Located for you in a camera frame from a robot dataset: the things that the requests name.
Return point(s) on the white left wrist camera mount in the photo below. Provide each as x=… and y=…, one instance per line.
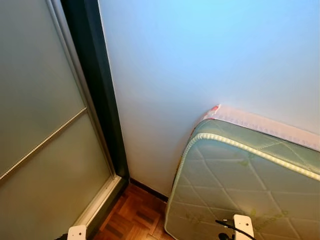
x=77, y=233

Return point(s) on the white plastic-wrapped board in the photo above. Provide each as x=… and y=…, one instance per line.
x=260, y=125

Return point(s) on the dark door frame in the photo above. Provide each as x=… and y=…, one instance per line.
x=90, y=50

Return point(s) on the dark baseboard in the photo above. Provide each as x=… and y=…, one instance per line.
x=147, y=190

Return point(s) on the frosted glass sliding door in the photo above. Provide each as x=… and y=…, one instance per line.
x=30, y=75

